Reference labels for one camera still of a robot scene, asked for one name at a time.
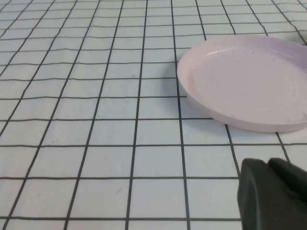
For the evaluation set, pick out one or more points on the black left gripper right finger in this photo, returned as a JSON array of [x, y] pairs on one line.
[[297, 198]]

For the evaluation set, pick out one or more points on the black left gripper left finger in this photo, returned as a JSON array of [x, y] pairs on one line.
[[259, 201]]

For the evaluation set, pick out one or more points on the pink round plate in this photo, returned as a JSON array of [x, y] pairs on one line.
[[244, 86]]

